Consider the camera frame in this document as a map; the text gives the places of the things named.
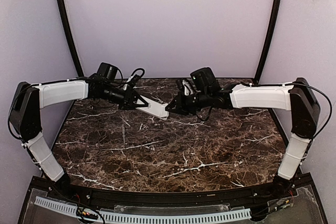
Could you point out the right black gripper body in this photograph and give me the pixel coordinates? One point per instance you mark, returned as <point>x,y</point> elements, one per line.
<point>180,103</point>

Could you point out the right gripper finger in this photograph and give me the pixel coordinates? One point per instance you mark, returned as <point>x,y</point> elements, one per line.
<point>176,110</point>
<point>175,102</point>

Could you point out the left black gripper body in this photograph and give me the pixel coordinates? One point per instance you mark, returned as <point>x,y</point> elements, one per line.
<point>130,98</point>

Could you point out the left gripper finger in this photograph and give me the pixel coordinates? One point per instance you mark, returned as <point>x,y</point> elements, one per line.
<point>134,106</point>
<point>138,99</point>

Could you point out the white remote control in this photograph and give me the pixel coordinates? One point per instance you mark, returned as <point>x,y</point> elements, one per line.
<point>155,109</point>

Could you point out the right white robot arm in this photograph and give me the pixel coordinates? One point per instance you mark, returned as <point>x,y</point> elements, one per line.
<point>204,91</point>

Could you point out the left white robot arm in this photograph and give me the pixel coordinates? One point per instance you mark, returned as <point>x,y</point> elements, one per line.
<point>30,99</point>

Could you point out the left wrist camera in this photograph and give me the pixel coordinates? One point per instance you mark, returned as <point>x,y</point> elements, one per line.
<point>136,75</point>

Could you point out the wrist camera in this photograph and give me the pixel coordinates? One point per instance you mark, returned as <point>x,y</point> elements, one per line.
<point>136,75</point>
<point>185,87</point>

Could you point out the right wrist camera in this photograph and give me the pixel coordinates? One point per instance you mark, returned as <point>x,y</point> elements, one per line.
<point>185,87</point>

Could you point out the black front rail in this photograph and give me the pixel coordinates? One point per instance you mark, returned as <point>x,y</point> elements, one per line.
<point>106,198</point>

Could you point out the white slotted cable duct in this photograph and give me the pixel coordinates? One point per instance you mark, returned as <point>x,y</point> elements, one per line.
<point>127,214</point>

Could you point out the left black frame post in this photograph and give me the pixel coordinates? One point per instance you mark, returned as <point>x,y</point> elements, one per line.
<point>69,37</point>

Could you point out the black frame post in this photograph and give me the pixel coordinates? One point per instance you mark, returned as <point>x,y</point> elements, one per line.
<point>268,40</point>
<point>69,37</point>

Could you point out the right black frame post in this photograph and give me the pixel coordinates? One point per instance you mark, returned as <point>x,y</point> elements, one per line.
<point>268,40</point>

